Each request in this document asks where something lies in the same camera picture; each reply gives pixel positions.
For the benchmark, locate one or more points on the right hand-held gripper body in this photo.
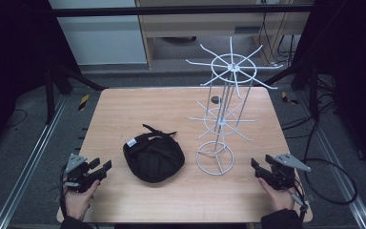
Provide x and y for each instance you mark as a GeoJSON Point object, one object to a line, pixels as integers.
{"type": "Point", "coordinates": [281, 178]}

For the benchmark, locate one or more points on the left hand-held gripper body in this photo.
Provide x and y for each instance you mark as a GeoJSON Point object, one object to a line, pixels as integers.
{"type": "Point", "coordinates": [80, 178]}

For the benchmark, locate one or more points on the black cap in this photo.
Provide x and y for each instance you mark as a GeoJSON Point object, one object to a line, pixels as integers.
{"type": "Point", "coordinates": [154, 157]}

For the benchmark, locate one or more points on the person's right hand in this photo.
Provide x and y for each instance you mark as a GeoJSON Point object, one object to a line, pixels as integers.
{"type": "Point", "coordinates": [278, 198]}

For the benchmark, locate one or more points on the person's left hand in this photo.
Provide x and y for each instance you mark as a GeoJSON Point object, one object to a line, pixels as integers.
{"type": "Point", "coordinates": [77, 203]}

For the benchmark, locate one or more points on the yellow black tape strip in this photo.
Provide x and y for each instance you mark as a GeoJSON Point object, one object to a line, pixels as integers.
{"type": "Point", "coordinates": [83, 102]}
{"type": "Point", "coordinates": [288, 98]}

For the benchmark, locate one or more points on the black stand leg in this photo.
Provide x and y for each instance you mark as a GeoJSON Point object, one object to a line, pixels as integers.
{"type": "Point", "coordinates": [60, 79]}
{"type": "Point", "coordinates": [301, 76]}

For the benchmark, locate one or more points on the white cabinet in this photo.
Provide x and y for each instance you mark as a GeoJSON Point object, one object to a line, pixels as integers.
{"type": "Point", "coordinates": [101, 35]}

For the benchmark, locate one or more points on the aluminium floor rail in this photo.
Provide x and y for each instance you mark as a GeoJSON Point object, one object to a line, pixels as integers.
{"type": "Point", "coordinates": [336, 159]}
{"type": "Point", "coordinates": [28, 162]}

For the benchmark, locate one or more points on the black frame bar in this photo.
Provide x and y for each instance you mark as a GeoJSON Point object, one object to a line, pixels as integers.
{"type": "Point", "coordinates": [178, 10]}

